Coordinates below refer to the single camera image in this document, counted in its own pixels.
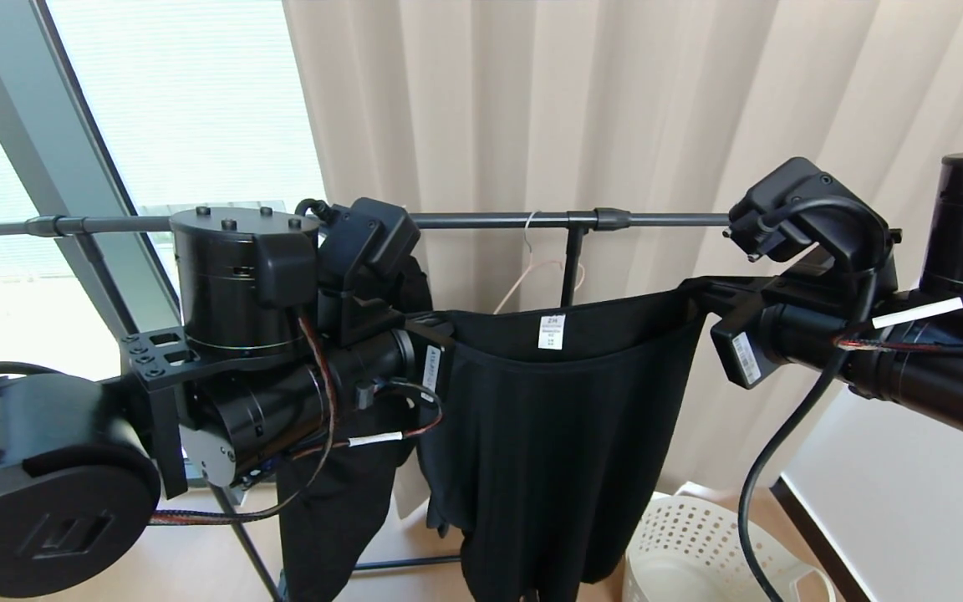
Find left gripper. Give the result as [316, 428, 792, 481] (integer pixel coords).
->
[314, 314, 455, 437]

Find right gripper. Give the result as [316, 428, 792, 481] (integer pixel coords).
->
[711, 297, 927, 404]

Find black shorts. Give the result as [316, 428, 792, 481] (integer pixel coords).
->
[277, 255, 436, 602]

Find beige curtain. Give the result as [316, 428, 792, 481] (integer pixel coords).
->
[281, 0, 963, 494]

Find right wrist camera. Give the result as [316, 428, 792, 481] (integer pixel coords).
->
[722, 157, 900, 298]

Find black garment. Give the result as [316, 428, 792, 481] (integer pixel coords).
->
[419, 283, 710, 602]

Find black clothes rack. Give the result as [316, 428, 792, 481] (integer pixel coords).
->
[0, 207, 733, 602]

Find window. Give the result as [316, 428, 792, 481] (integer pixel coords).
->
[0, 0, 329, 503]

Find pink clothes hanger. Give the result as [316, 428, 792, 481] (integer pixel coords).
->
[494, 212, 587, 316]

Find white laundry basket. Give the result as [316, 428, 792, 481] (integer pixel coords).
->
[622, 493, 838, 602]

